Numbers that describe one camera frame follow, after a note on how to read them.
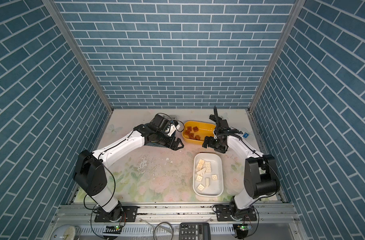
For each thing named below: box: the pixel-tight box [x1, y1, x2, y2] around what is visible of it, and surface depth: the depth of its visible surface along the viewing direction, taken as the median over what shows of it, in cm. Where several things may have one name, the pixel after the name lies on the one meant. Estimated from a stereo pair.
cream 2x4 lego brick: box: [196, 158, 205, 170], surface depth 92 cm
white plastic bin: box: [192, 153, 224, 198], surface depth 86 cm
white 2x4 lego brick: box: [205, 161, 212, 173], surface depth 90 cm
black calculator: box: [179, 222, 212, 240], surface depth 69 cm
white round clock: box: [50, 224, 76, 240], surface depth 65 cm
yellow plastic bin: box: [182, 121, 216, 145], surface depth 110 cm
